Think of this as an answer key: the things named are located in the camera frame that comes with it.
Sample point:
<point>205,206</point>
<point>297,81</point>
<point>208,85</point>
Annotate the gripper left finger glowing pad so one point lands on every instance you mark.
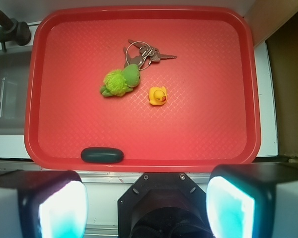
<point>42,204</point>

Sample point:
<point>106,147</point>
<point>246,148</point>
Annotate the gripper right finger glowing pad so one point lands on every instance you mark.
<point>258,200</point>

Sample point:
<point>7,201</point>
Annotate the dark oval case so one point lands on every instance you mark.
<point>102,155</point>

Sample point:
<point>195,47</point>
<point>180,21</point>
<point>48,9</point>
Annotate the steel sink basin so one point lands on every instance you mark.
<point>14,72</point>

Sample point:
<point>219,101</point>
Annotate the red plastic tray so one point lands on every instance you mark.
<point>211,115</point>

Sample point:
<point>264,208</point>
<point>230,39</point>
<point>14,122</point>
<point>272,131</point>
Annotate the green plush turtle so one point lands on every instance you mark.
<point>119,82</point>

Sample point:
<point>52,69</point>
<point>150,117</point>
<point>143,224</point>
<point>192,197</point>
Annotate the yellow rubber duck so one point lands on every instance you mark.
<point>157,96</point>

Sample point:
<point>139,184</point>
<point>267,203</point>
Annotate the dark metal faucet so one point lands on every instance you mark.
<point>12,30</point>

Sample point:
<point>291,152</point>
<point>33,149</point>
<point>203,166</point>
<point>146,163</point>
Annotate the silver key bunch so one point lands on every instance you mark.
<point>147,55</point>

